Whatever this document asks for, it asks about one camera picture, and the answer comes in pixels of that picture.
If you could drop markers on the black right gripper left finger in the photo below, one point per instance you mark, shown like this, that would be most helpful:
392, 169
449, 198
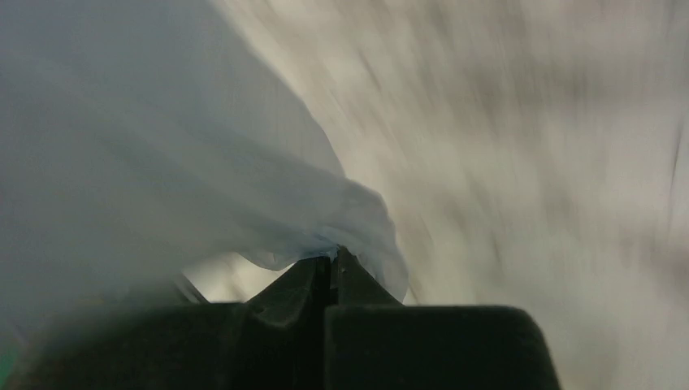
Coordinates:
272, 341

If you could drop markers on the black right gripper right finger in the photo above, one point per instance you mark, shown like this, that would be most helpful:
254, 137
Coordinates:
372, 341

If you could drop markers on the light blue trash bag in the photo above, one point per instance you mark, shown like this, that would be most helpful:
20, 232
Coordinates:
141, 137

